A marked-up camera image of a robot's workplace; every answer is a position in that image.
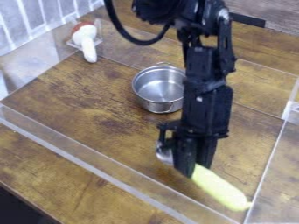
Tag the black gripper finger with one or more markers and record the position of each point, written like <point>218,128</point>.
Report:
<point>184,155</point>
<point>205,151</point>

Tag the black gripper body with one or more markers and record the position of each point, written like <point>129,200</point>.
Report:
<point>204,115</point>

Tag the green handled metal spoon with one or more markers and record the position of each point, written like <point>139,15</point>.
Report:
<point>219,189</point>

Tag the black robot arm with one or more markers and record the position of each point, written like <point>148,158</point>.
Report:
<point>201,21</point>

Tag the small steel pot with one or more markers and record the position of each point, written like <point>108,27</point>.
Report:
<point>157,87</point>

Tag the black bar at back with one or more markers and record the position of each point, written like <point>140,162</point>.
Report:
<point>248,20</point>

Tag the red white toy mushroom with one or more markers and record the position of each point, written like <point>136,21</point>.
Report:
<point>83,35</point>

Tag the clear acrylic enclosure wall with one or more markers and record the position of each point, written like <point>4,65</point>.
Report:
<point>183,208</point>

